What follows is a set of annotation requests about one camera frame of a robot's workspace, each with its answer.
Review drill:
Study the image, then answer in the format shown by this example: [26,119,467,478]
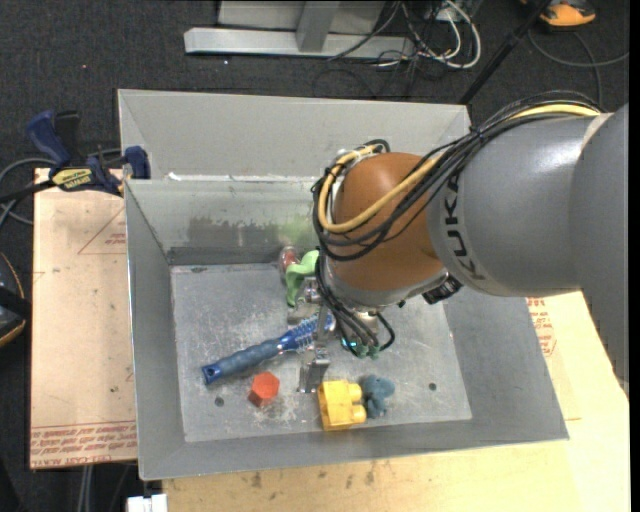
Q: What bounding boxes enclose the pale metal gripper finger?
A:
[286,285,322,325]
[297,348,332,394]

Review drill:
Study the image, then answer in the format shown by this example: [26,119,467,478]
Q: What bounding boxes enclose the green bent toy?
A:
[284,248,321,308]

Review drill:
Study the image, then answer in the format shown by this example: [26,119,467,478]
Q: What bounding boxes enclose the yellow toy brick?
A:
[316,379,369,432]

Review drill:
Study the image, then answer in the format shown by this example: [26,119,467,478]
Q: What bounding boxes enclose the orange-red hexagonal block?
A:
[247,370,282,408]

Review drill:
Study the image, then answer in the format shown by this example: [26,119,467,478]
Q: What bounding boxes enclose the red round small object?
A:
[279,245,302,274]

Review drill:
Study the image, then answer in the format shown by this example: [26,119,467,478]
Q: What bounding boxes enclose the blue-grey toy animal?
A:
[360,374,397,420]

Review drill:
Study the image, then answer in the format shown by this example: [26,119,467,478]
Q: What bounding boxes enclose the grey metal bin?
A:
[117,88,570,482]

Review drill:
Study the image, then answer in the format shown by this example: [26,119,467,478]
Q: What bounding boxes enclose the brown cardboard board red print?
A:
[28,167,140,471]

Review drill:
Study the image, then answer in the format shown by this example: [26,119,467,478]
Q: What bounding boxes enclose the blue ribbed handle tool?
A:
[200,312,337,386]

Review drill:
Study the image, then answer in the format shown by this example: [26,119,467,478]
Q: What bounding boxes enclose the black cylinder on white bracket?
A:
[421,273,464,306]

